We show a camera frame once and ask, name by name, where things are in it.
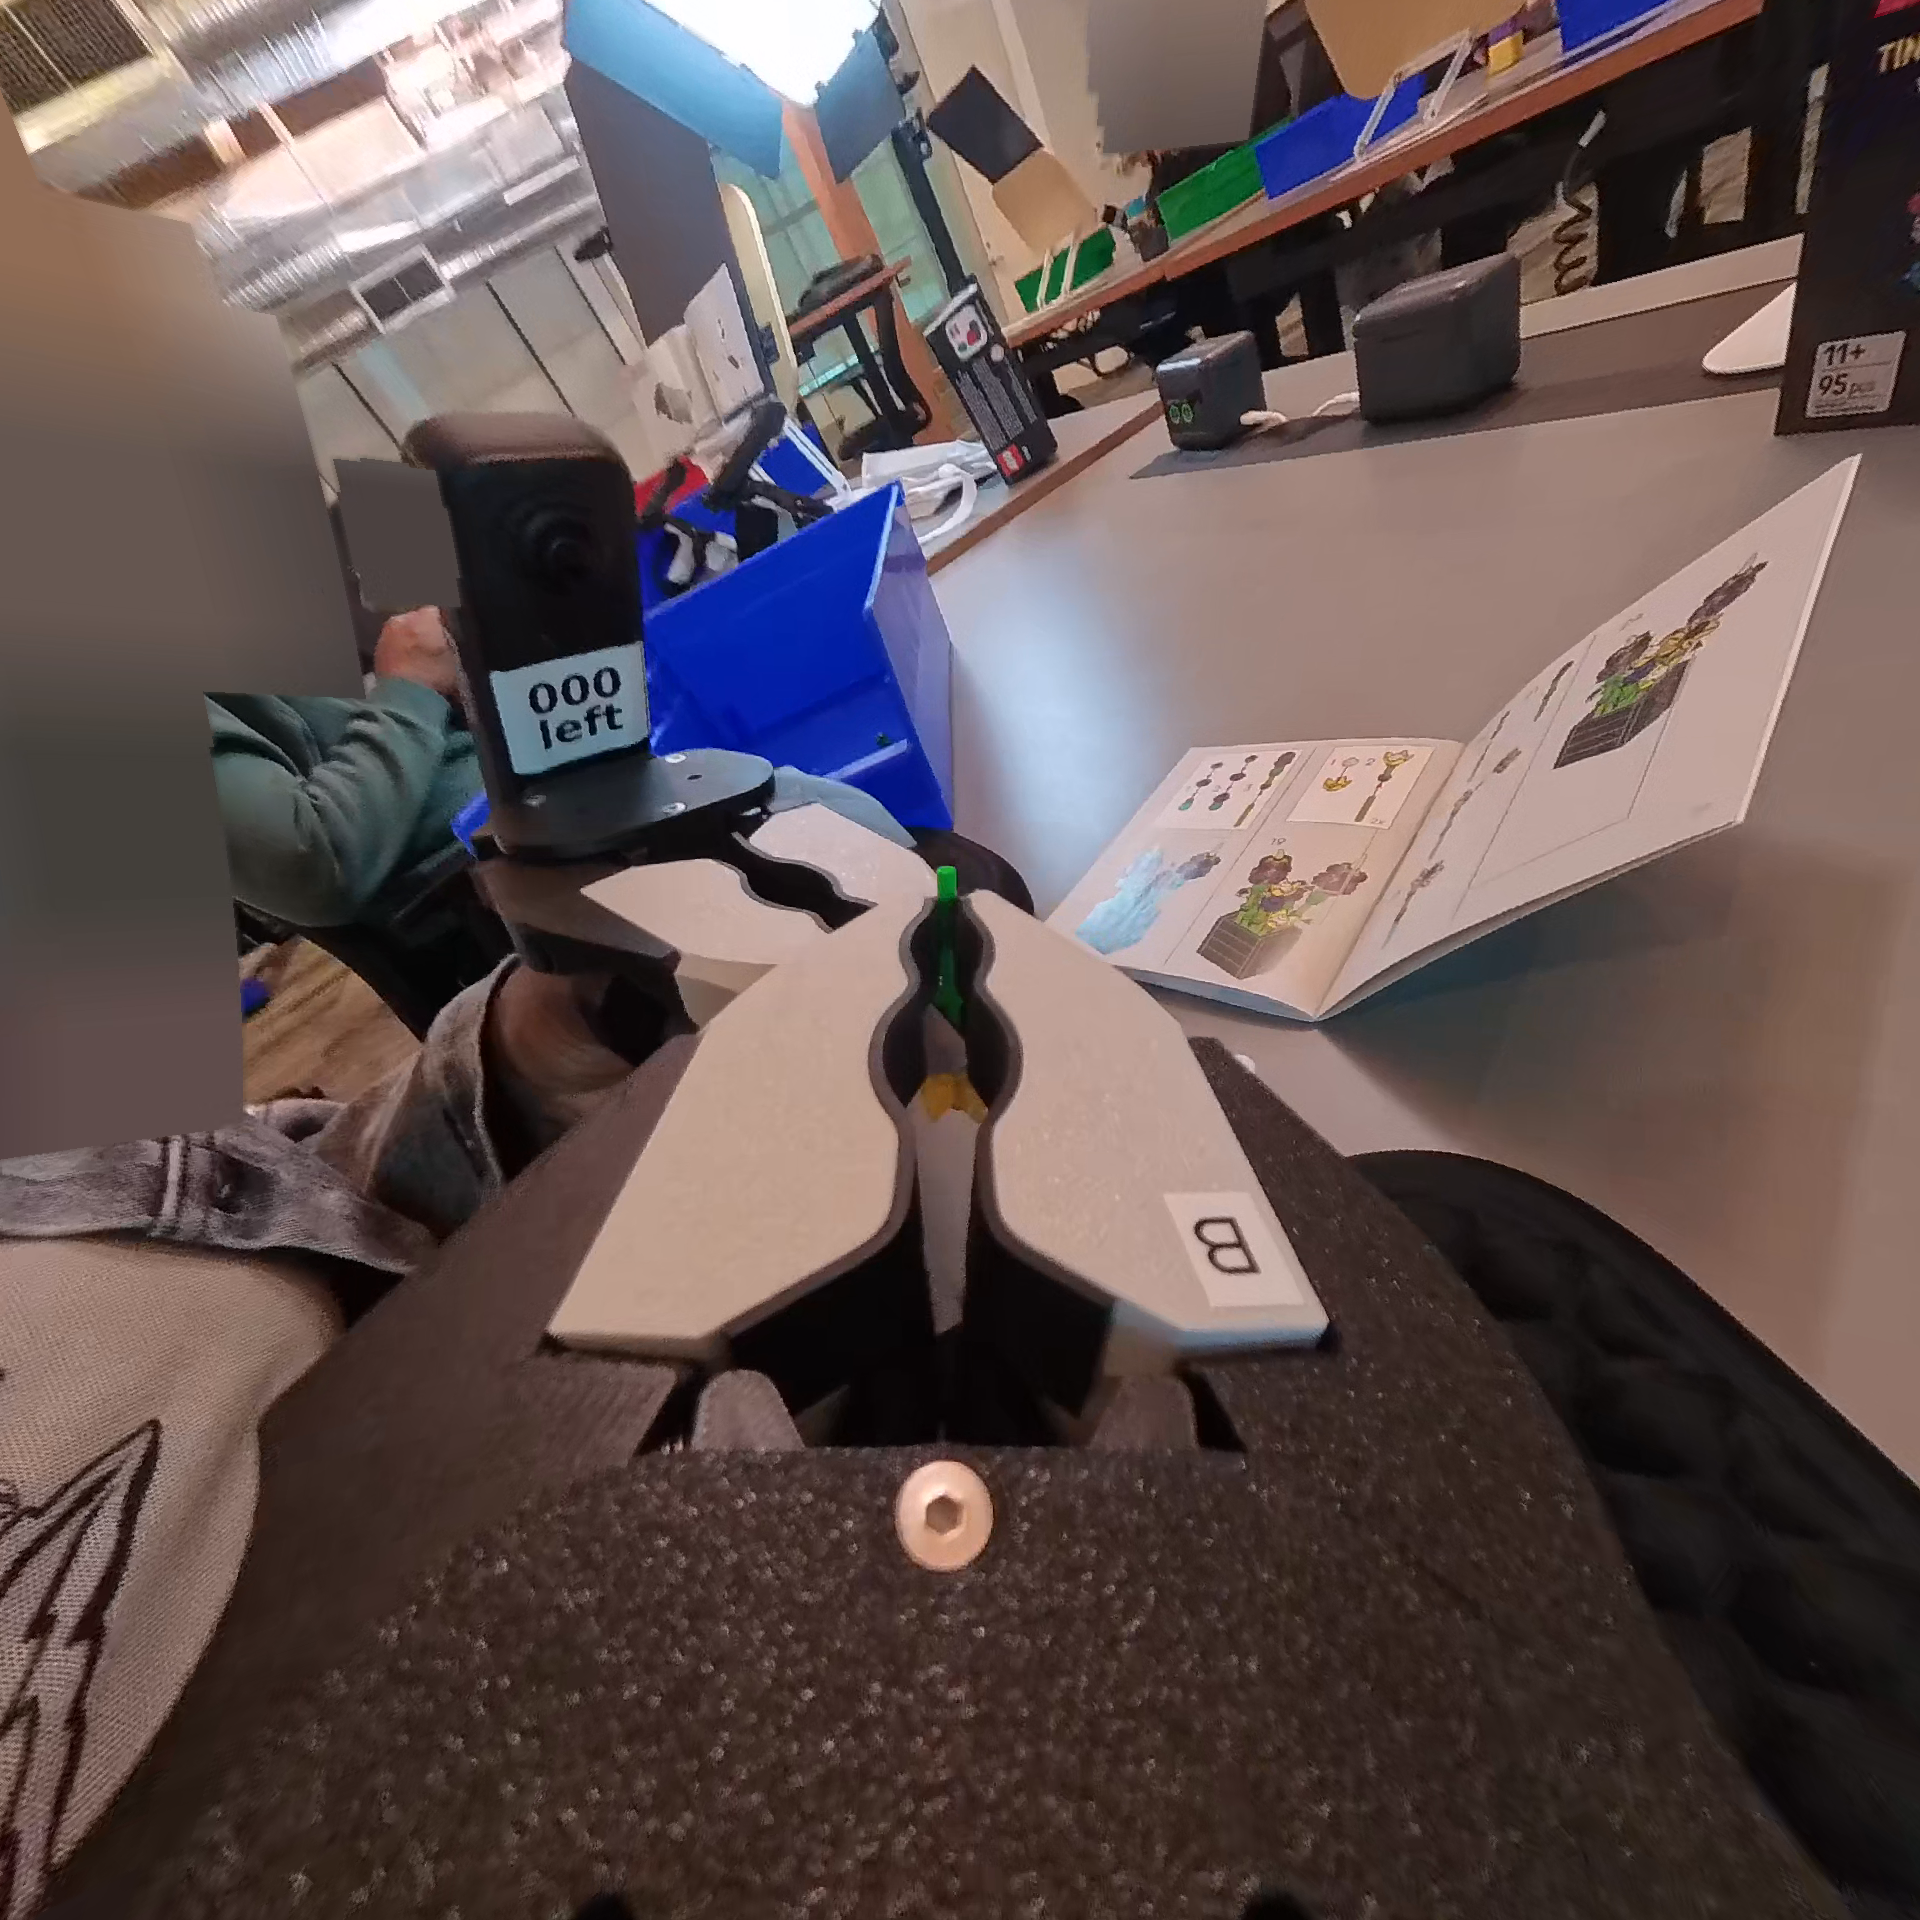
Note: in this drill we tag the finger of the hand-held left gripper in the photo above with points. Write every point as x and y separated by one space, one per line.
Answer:
706 932
839 855

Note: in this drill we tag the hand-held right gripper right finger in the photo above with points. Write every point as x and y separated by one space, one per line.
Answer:
1125 1141

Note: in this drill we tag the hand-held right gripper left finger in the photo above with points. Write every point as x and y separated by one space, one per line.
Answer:
735 1156

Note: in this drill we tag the toy flower with green stem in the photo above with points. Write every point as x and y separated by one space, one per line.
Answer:
947 945

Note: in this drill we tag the person's left forearm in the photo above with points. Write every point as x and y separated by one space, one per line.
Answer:
347 1156

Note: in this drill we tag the grey desk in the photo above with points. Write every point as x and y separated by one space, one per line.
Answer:
1276 629

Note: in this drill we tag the person's left hand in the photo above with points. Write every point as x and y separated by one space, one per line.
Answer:
570 1044

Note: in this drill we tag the blue plastic bin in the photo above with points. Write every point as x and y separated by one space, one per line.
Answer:
811 662

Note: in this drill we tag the white cloth bag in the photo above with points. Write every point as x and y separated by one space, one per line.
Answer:
931 503

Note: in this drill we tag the black office chair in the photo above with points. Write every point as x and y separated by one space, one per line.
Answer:
863 345

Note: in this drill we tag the small black printed box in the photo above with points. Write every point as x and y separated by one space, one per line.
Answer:
991 383

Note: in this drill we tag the open instruction booklet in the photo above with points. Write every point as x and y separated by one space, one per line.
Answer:
1500 809

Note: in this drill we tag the small grey cube device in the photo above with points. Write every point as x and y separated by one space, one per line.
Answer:
1207 390

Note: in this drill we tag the black quilted pad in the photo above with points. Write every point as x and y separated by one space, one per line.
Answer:
1724 1470

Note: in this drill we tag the person's patterned grey shirt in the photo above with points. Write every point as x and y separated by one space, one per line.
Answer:
135 1501

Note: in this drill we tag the dark grey case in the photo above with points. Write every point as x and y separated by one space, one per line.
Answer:
1440 340

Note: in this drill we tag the long wooden table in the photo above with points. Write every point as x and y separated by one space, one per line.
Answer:
1349 166

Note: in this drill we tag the white monitor stand foot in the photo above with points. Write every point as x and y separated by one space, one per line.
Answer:
1757 340

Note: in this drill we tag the black toy set box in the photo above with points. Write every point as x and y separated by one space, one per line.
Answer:
1853 196

